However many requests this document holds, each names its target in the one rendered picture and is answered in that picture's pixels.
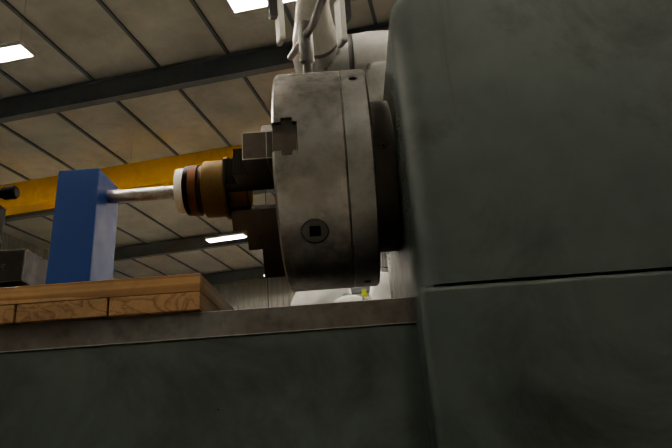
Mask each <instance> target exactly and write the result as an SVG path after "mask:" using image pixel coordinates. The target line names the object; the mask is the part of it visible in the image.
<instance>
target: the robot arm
mask: <svg viewBox="0 0 672 448"><path fill-rule="evenodd" d="M266 1H267V9H268V18H269V20H275V28H276V43H277V46H282V44H283V43H284V41H285V39H286V36H285V21H284V6H283V0H266ZM350 1H351V0H336V1H335V3H334V11H335V24H336V29H335V26H334V23H333V19H332V16H331V12H330V8H329V0H327V1H326V4H325V6H324V9H323V12H322V14H321V17H320V20H319V22H318V25H317V27H316V29H315V30H314V31H313V47H314V60H315V62H314V63H313V64H312V70H313V72H324V71H337V70H338V71H339V70H351V69H362V70H364V72H365V76H366V81H367V87H368V94H369V101H370V102H377V101H383V94H384V81H385V68H386V55H387V42H388V30H378V31H365V32H360V33H355V34H347V25H346V23H349V21H350V20H351V17H352V14H351V2H350ZM353 1H354V0H353ZM316 3H317V0H297V1H296V12H295V22H294V30H293V37H292V41H293V47H294V45H295V44H296V42H297V41H298V28H297V23H298V22H299V21H302V20H308V21H310V19H311V17H312V14H313V11H314V8H315V5H316ZM293 47H292V48H293ZM293 63H294V68H295V72H296V74H297V73H303V65H302V64H301V63H300V56H299V53H298V54H297V56H296V57H295V58H294V60H293ZM380 259H381V266H380V282H379V284H378V286H370V292H369V296H368V297H360V296H355V295H352V292H351V289H350V288H341V289H327V290H313V291H300V292H296V293H295V295H294V297H293V300H292V302H291V305H305V304H318V303H332V302H346V301H360V300H374V299H387V298H391V294H390V284H389V274H388V265H387V255H386V252H380Z"/></svg>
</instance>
